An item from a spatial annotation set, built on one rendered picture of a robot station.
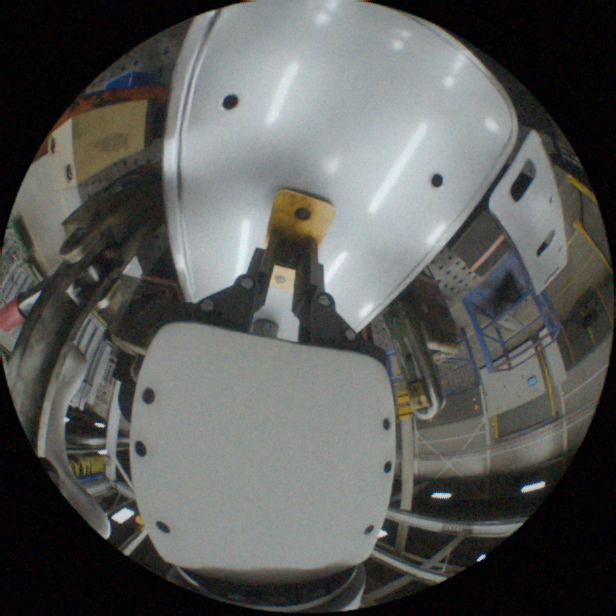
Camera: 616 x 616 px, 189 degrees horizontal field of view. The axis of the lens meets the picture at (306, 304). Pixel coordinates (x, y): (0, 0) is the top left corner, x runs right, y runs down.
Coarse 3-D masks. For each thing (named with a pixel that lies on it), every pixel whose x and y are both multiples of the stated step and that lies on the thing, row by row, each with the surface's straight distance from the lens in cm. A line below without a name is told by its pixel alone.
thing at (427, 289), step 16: (416, 288) 26; (432, 288) 31; (416, 304) 24; (432, 304) 27; (432, 320) 25; (448, 320) 29; (432, 336) 23; (448, 336) 26; (432, 352) 25; (448, 352) 26
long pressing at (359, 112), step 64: (256, 0) 16; (320, 0) 15; (192, 64) 14; (256, 64) 13; (320, 64) 12; (384, 64) 13; (448, 64) 15; (192, 128) 13; (256, 128) 12; (320, 128) 11; (384, 128) 12; (448, 128) 14; (512, 128) 19; (192, 192) 14; (256, 192) 12; (320, 192) 12; (384, 192) 13; (448, 192) 15; (192, 256) 18; (320, 256) 15; (384, 256) 15
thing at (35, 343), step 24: (72, 264) 14; (48, 288) 15; (96, 288) 16; (48, 312) 14; (72, 312) 16; (24, 336) 15; (48, 336) 16; (72, 336) 16; (24, 360) 15; (48, 360) 17; (24, 384) 17; (48, 384) 16; (24, 408) 18; (48, 408) 17
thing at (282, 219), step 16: (288, 192) 11; (272, 208) 12; (288, 208) 12; (320, 208) 12; (272, 224) 12; (288, 224) 12; (304, 224) 12; (320, 224) 12; (288, 240) 13; (304, 240) 13; (320, 240) 13; (288, 272) 15; (288, 288) 16
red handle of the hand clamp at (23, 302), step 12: (96, 264) 15; (48, 276) 19; (84, 276) 16; (96, 276) 15; (36, 288) 20; (72, 288) 17; (12, 300) 23; (24, 300) 21; (0, 312) 26; (12, 312) 23; (24, 312) 22; (0, 324) 26; (12, 324) 24
